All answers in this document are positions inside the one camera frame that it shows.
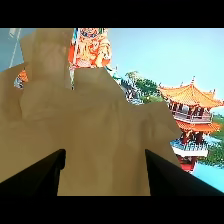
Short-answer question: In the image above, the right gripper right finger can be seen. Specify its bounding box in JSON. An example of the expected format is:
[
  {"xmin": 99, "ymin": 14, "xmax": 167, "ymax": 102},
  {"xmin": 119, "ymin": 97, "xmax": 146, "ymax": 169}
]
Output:
[{"xmin": 145, "ymin": 148, "xmax": 224, "ymax": 196}]

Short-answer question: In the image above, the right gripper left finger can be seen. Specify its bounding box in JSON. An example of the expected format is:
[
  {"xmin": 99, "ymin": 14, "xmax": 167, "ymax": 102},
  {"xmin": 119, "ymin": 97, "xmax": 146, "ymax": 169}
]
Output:
[{"xmin": 0, "ymin": 148, "xmax": 67, "ymax": 196}]

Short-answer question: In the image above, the beige garment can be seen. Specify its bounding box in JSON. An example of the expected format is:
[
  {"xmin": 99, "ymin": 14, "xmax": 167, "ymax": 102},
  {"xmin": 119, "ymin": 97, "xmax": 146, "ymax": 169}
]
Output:
[{"xmin": 0, "ymin": 28, "xmax": 183, "ymax": 196}]

